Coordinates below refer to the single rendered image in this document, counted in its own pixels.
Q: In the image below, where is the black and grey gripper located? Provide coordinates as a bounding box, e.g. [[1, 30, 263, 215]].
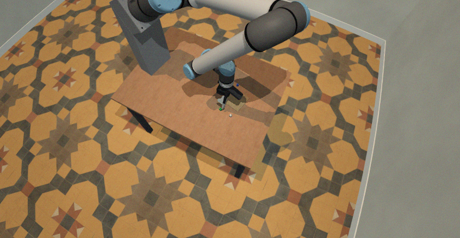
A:
[[216, 84, 230, 109]]

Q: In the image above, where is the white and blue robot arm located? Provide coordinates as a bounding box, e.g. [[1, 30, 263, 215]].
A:
[[127, 0, 310, 100]]

